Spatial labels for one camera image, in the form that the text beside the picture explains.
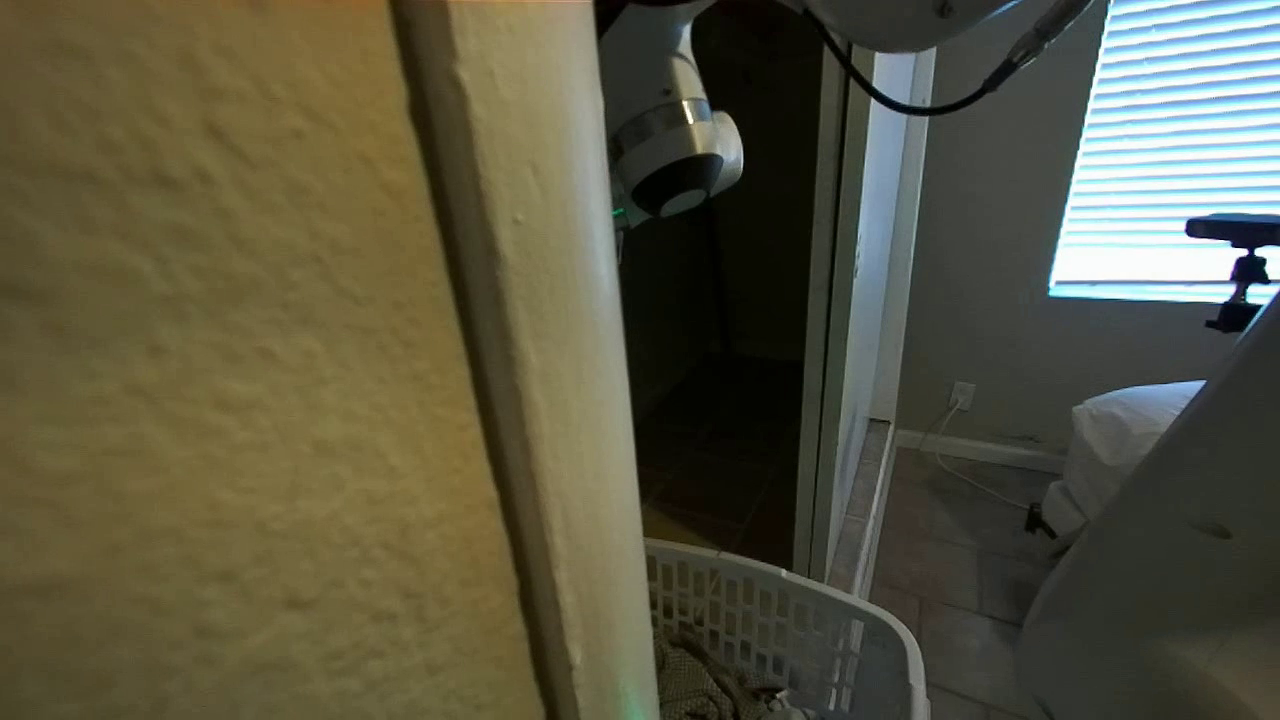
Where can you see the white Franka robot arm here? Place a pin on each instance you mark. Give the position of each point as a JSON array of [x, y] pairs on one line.
[[673, 132]]

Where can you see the white closet door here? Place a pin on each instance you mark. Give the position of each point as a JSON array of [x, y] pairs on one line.
[[865, 294]]

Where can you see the white plastic laundry basket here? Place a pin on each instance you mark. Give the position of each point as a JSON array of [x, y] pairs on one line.
[[786, 625]]

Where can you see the grey clothes pile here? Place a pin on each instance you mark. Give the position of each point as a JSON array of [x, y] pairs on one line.
[[704, 687]]

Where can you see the white rounded bulky object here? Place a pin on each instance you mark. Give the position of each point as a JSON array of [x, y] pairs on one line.
[[1125, 435]]

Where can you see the white window blinds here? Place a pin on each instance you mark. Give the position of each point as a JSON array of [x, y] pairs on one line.
[[1182, 144]]

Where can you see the white closet door frame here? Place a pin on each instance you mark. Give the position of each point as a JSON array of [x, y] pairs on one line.
[[544, 335]]

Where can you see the white wall outlet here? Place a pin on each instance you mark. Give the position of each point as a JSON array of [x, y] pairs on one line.
[[963, 397]]

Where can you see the black camera on tripod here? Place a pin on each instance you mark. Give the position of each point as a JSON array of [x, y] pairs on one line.
[[1247, 228]]

